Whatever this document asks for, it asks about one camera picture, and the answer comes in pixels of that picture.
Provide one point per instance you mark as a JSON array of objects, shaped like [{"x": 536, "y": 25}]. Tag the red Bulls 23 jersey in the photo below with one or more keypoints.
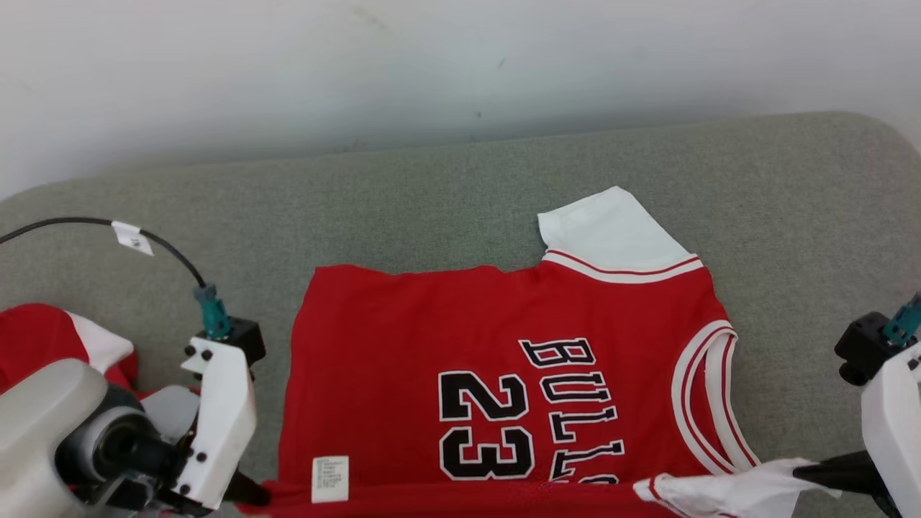
[{"x": 432, "y": 324}]

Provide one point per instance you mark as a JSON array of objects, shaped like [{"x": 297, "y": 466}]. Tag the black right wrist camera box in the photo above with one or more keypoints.
[{"x": 863, "y": 345}]

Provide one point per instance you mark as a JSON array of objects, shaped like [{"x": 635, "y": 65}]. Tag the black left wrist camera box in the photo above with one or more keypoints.
[{"x": 245, "y": 334}]

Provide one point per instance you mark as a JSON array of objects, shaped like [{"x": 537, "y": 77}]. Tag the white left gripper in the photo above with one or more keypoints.
[{"x": 227, "y": 417}]

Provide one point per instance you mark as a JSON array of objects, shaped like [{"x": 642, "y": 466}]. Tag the red shorts with white stripes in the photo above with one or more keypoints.
[{"x": 36, "y": 338}]

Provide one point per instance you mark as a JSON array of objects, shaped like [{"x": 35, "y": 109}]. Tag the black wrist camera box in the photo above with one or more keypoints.
[
  {"x": 245, "y": 334},
  {"x": 863, "y": 345}
]

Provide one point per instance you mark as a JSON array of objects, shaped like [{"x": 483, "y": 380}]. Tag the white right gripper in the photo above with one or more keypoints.
[{"x": 896, "y": 432}]

